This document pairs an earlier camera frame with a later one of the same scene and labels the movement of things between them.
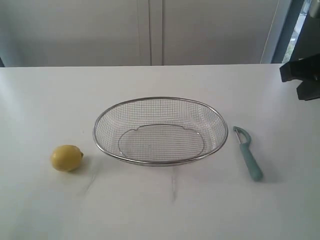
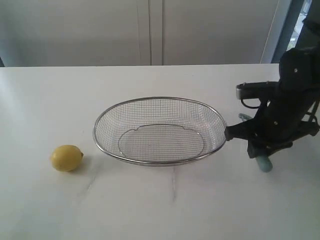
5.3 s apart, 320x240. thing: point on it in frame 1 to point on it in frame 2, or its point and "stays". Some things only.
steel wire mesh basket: [160, 131] stays
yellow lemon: [66, 158] stays
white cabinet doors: [105, 33] stays
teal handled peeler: [253, 165] to [264, 162]
